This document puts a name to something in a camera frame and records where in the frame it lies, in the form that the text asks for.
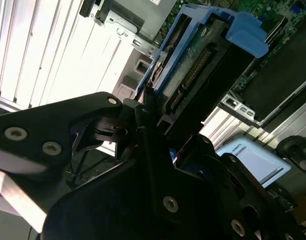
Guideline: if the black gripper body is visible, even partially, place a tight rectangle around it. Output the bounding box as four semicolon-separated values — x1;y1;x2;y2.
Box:
41;159;219;240

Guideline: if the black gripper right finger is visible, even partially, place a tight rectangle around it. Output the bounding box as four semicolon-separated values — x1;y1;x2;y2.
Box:
175;134;306;240

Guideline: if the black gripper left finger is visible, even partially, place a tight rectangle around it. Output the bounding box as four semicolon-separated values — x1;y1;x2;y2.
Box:
0;86;187;216

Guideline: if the hard disk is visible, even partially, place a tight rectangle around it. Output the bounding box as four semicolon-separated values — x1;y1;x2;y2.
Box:
134;3;268;163

